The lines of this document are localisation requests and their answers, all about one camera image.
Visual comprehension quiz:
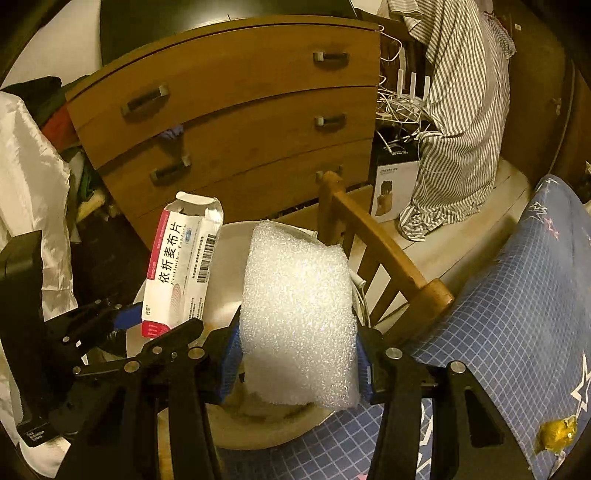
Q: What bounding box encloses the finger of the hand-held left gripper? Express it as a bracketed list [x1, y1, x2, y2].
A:
[45, 299, 145, 357]
[68, 318, 205, 377]

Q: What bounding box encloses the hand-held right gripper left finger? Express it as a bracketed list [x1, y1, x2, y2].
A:
[56, 318, 246, 480]

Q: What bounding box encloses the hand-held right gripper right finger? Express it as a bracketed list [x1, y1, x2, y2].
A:
[355, 323, 536, 480]

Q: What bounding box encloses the white red medicine box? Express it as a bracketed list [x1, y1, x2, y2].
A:
[141, 191, 225, 341]

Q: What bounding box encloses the white round bin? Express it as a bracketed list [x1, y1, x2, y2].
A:
[124, 220, 370, 450]

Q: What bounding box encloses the foam block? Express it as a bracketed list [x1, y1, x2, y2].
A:
[239, 220, 362, 411]

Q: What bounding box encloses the wooden chair back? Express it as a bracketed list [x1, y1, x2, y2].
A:
[318, 171, 455, 347]

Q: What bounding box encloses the white satin cloth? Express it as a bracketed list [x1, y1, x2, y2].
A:
[0, 90, 80, 467]

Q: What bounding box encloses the blue checked blanket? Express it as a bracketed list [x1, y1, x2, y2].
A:
[217, 174, 591, 480]

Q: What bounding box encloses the wooden dresser drawer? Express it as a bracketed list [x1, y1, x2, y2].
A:
[76, 85, 380, 188]
[67, 23, 380, 131]
[99, 138, 374, 252]

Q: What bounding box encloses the black white cardboard box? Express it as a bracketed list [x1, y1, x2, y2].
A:
[369, 152, 423, 224]

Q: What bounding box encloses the yellow bread packet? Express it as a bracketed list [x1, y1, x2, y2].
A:
[533, 415, 579, 455]

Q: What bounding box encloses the wooden dresser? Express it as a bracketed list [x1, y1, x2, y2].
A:
[65, 16, 382, 252]

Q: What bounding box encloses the striped shirt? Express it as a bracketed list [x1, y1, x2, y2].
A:
[388, 0, 517, 243]

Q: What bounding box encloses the brown wooden wardrobe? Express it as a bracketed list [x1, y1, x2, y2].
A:
[501, 0, 591, 204]

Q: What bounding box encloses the white router with cables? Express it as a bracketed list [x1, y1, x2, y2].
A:
[376, 28, 445, 155]

